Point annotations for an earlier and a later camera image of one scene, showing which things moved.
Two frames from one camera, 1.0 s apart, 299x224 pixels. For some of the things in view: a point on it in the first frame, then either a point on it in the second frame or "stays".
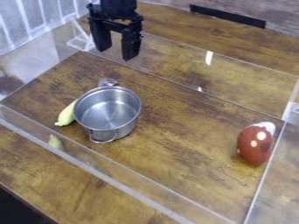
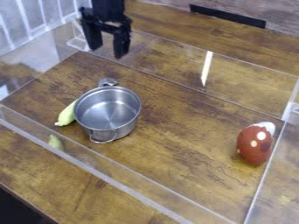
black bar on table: x=228 y=16 stays
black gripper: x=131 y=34 → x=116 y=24
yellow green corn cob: x=67 y=115 stays
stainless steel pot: x=107 y=112 stays
